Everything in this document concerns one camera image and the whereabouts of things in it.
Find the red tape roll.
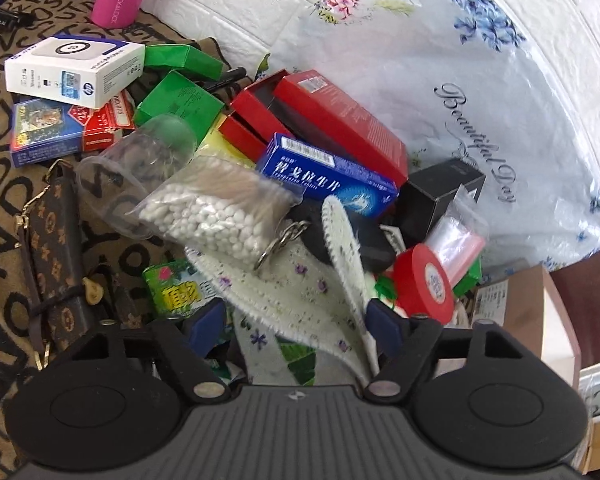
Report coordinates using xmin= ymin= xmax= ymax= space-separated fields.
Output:
xmin=394 ymin=243 xmax=456 ymax=325

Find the floral plastic bag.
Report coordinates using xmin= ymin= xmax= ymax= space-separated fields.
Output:
xmin=257 ymin=0 xmax=600 ymax=275

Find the green plastic clip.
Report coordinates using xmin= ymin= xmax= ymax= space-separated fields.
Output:
xmin=375 ymin=274 xmax=398 ymax=306

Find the metal key ring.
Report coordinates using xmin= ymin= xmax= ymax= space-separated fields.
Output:
xmin=252 ymin=220 xmax=312 ymax=272

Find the clear zip bag pack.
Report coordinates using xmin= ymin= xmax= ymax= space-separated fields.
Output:
xmin=424 ymin=187 xmax=488 ymax=283

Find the blue playing card box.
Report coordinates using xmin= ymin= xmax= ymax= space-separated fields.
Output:
xmin=9 ymin=99 xmax=92 ymax=170

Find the blue medicine box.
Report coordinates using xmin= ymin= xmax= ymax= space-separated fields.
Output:
xmin=255 ymin=132 xmax=400 ymax=218

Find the cotton swab bag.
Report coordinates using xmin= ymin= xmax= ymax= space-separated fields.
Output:
xmin=130 ymin=154 xmax=303 ymax=273

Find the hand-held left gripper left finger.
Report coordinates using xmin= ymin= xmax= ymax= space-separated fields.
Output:
xmin=65 ymin=300 xmax=232 ymax=403

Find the clear plastic cup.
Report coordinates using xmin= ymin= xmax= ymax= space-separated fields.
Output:
xmin=75 ymin=114 xmax=198 ymax=241

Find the brown monogram wallet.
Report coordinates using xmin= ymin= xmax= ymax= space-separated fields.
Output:
xmin=14 ymin=162 xmax=112 ymax=371

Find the red gift box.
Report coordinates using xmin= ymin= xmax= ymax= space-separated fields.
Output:
xmin=218 ymin=71 xmax=410 ymax=190

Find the red playing card box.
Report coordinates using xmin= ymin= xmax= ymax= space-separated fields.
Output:
xmin=80 ymin=91 xmax=137 ymax=153

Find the green box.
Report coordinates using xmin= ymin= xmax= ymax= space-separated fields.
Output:
xmin=452 ymin=255 xmax=483 ymax=298
xmin=142 ymin=42 xmax=227 ymax=81
xmin=132 ymin=70 xmax=226 ymax=143

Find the dark brown panel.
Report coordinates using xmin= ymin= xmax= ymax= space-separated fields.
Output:
xmin=550 ymin=246 xmax=600 ymax=376

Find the cardboard box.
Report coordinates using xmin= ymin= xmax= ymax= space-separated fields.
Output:
xmin=472 ymin=265 xmax=582 ymax=392

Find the black pouch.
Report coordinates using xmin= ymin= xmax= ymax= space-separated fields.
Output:
xmin=287 ymin=200 xmax=406 ymax=277

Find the white product box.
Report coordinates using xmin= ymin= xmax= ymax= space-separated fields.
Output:
xmin=4 ymin=34 xmax=147 ymax=110

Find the black box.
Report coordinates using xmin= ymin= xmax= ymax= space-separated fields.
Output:
xmin=395 ymin=157 xmax=487 ymax=243

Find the black marker pen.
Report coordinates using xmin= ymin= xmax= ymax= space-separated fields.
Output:
xmin=200 ymin=67 xmax=248 ymax=92

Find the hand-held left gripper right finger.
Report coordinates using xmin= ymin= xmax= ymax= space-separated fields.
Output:
xmin=362 ymin=300 xmax=527 ymax=402

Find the green flower print packet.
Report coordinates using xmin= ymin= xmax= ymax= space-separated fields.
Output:
xmin=142 ymin=260 xmax=217 ymax=322

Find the yellow packet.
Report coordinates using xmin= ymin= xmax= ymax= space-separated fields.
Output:
xmin=195 ymin=112 xmax=258 ymax=165

